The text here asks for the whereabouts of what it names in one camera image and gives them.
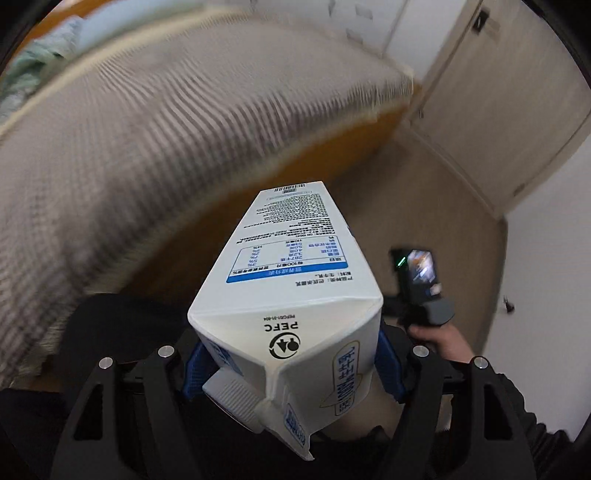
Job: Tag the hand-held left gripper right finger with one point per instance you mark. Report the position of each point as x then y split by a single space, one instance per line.
390 364

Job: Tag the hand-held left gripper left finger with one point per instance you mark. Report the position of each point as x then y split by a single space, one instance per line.
194 374

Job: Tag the white milk carton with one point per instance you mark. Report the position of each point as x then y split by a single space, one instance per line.
286 277

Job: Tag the person's right hand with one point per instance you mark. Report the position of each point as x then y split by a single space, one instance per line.
443 344

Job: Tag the small black floor object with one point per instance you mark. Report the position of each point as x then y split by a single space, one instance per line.
509 304

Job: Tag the person's right leg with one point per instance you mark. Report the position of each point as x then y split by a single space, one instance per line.
360 454

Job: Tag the wooden bed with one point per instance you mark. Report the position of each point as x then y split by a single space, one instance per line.
277 152

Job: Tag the checked cloth with lace trim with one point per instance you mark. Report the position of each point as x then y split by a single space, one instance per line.
138 161

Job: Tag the beige door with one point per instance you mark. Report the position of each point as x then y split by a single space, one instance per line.
508 92

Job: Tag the white built-in wardrobe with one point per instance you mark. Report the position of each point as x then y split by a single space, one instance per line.
369 23

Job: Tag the beige mattress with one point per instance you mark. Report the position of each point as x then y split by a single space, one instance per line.
152 27

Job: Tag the green floral quilt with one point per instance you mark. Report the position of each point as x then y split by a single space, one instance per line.
32 64

